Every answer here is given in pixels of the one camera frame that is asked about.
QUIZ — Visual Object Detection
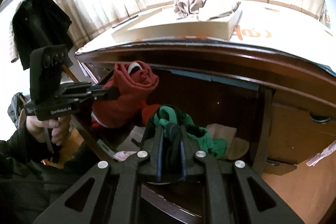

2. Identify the dark red garment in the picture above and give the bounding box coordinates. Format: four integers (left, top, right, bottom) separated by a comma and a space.
92, 61, 159, 128

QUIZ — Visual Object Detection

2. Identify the green underwear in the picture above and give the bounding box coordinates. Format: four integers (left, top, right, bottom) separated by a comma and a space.
147, 105, 228, 159

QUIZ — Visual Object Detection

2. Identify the beige underwear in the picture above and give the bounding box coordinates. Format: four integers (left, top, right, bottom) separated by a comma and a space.
174, 0, 207, 19

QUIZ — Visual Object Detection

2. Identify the person's left forearm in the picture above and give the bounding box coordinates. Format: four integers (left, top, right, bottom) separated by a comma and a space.
1, 122, 51, 223

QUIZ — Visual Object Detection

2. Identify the person's left hand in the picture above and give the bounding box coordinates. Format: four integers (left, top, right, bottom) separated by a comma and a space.
25, 114, 72, 146

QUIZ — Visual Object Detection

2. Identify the black phone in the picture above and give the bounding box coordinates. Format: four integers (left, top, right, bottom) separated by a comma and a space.
112, 14, 138, 28

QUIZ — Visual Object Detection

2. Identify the black hanging coat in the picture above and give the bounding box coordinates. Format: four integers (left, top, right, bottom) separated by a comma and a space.
12, 0, 74, 70

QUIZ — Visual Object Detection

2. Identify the shallow cardboard tray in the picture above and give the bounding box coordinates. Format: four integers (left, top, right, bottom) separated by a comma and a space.
112, 3, 242, 43

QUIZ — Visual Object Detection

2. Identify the white orange-print tablecloth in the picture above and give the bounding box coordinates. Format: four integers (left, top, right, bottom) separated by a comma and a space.
76, 1, 335, 75

